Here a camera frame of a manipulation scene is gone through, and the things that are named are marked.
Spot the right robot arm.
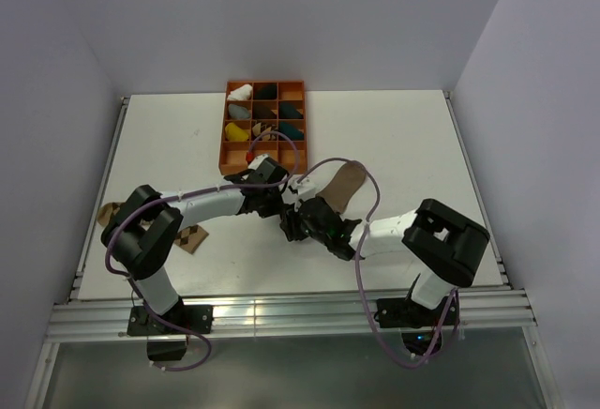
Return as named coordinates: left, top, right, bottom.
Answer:
left=280, top=197, right=490, bottom=325

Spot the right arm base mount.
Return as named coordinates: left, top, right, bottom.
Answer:
left=374, top=296, right=448, bottom=329

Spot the teal rolled sock lower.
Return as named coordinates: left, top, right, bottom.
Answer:
left=278, top=121, right=305, bottom=141

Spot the orange wooden compartment tray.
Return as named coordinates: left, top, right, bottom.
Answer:
left=218, top=80, right=308, bottom=175

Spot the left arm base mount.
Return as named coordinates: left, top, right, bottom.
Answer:
left=126, top=305, right=214, bottom=371

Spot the tan sock with maroon cuff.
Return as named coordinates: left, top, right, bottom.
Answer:
left=317, top=161, right=366, bottom=214

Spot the aluminium table frame rail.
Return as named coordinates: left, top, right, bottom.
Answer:
left=45, top=287, right=536, bottom=343

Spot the brown argyle sock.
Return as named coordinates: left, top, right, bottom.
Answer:
left=97, top=203, right=209, bottom=254

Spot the dark green rolled sock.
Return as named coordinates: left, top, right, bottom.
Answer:
left=253, top=83, right=278, bottom=100

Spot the teal rolled sock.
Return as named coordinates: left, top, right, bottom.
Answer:
left=278, top=101, right=304, bottom=119
left=278, top=121, right=305, bottom=141

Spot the argyle rolled sock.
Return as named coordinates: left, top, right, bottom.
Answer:
left=251, top=121, right=278, bottom=141

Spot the white rolled sock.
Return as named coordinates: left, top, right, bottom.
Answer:
left=227, top=83, right=253, bottom=101

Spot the grey rolled sock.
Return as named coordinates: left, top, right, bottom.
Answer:
left=228, top=104, right=251, bottom=120

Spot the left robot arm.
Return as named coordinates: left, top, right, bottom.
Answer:
left=101, top=155, right=289, bottom=333

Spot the teal rolled sock upper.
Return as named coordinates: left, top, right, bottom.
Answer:
left=278, top=101, right=304, bottom=119

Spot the dark brown rolled sock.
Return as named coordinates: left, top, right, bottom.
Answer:
left=252, top=101, right=278, bottom=120

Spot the yellow rolled sock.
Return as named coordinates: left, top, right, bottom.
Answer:
left=224, top=123, right=250, bottom=142

